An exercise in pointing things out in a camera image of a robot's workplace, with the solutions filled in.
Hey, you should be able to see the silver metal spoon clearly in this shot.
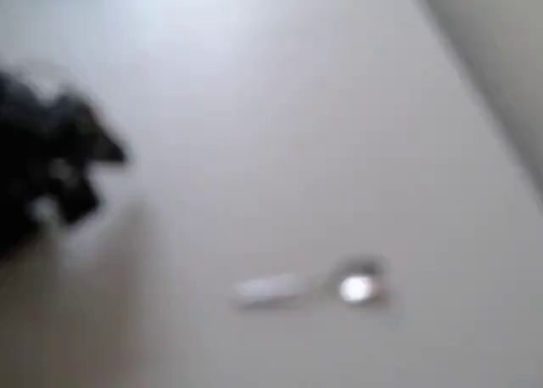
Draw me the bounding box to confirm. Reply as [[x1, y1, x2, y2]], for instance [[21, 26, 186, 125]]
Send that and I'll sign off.
[[230, 254, 390, 312]]

